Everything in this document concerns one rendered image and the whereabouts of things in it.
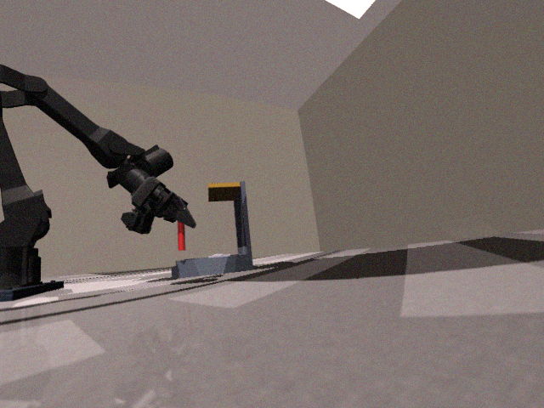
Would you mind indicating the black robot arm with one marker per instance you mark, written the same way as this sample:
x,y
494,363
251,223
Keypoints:
x,y
25,212

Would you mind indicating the dark red peg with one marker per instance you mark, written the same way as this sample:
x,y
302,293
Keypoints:
x,y
181,239

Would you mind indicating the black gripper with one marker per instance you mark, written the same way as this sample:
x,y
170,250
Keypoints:
x,y
150,191

